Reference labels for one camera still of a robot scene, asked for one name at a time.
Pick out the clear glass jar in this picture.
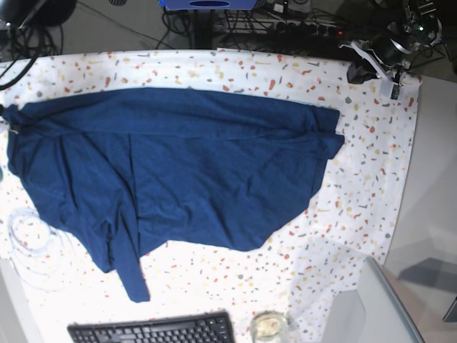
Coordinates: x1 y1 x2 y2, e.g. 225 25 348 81
250 311 289 343

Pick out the terrazzo pattern table cloth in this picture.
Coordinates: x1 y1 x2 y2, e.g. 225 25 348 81
1 49 421 342

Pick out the black wire rack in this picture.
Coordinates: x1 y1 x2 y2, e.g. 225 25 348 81
212 9 344 36

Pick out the black computer keyboard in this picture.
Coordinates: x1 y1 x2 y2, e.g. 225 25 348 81
67 312 235 343

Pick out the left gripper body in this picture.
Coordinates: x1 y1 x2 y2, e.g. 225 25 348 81
371 34 414 66

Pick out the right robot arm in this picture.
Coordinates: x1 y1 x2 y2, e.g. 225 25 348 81
1 1 76 91

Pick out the dark blue t-shirt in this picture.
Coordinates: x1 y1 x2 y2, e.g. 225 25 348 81
1 88 345 302

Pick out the coiled white cable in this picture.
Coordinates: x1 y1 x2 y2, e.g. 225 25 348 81
6 207 79 294

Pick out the blue box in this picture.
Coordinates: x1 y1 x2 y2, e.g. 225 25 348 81
158 0 266 11

